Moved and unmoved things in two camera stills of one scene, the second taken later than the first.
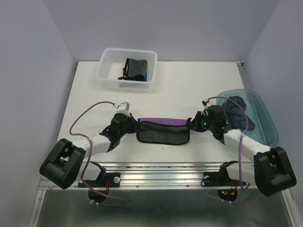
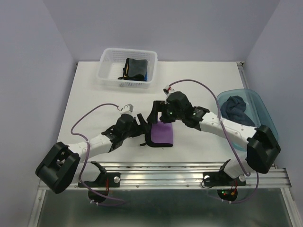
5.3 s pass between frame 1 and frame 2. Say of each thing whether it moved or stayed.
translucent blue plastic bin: stayed
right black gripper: moved
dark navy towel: stayed
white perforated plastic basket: stayed
